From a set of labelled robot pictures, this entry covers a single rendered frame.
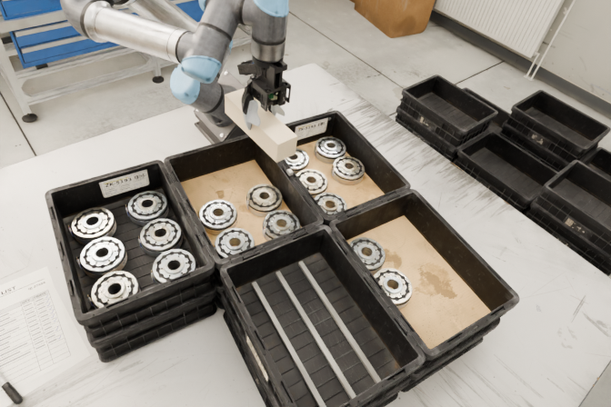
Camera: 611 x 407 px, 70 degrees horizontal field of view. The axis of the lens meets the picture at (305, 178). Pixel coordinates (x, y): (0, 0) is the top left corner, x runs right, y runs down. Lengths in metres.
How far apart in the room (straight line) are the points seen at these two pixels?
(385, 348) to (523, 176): 1.53
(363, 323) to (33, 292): 0.86
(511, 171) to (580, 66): 1.80
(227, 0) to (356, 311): 0.77
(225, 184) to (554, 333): 1.03
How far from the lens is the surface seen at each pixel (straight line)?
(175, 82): 1.49
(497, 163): 2.45
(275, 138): 1.08
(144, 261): 1.20
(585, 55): 4.06
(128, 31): 1.10
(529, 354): 1.41
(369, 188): 1.39
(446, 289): 1.24
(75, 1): 1.22
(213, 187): 1.34
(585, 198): 2.32
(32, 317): 1.35
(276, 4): 0.95
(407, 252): 1.27
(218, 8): 0.99
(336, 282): 1.16
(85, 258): 1.21
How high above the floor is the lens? 1.81
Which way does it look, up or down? 45 degrees down
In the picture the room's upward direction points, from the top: 9 degrees clockwise
